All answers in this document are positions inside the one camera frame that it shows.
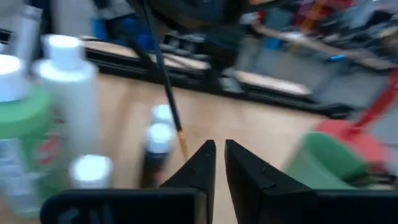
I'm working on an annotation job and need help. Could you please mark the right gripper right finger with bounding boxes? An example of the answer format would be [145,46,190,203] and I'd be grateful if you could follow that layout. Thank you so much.
[224,139,318,224]

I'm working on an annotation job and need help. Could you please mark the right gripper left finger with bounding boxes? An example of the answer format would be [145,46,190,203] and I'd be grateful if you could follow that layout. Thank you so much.
[160,140,216,224]

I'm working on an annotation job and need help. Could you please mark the black paint bottle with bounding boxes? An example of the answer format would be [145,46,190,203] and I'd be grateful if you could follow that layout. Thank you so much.
[140,122,175,190]

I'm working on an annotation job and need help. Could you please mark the green plastic cup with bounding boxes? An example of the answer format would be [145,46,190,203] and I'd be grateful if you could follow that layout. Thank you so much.
[283,131,369,190]

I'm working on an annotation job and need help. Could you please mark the black paintbrush orange ferrule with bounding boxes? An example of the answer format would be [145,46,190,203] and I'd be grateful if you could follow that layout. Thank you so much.
[141,0,190,162]

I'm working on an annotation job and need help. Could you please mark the brown paint bottle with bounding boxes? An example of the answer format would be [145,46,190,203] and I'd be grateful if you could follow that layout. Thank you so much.
[68,154,113,190]

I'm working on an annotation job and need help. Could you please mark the large white paint bottle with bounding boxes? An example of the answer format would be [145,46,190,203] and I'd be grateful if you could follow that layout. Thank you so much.
[32,34,100,159]

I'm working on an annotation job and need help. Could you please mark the large green paint bottle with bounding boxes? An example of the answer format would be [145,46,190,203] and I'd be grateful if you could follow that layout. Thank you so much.
[0,54,68,218]

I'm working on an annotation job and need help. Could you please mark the red desk lamp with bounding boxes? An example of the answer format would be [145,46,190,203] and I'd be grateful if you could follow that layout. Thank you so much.
[315,67,398,175]

